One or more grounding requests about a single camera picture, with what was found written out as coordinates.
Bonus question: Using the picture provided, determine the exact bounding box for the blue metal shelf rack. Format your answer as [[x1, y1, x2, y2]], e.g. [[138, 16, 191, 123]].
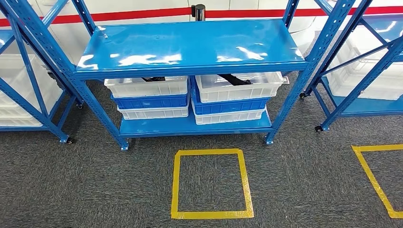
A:
[[299, 0, 403, 133], [0, 6, 77, 144], [0, 0, 358, 151]]

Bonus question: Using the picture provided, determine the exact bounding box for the yellow floor tape square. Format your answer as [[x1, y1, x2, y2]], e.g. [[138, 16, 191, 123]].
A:
[[352, 144, 403, 219], [171, 149, 255, 220]]

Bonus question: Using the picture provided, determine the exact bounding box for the red barrier belt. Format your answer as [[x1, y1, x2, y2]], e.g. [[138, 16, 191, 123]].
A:
[[0, 5, 403, 28]]

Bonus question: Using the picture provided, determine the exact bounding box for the translucent white storage crate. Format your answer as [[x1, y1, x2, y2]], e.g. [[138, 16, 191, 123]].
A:
[[326, 27, 403, 101], [0, 54, 64, 127]]

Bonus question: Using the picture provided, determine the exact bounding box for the black chrome stanchion post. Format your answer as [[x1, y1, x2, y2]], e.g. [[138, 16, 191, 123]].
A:
[[191, 4, 206, 22]]

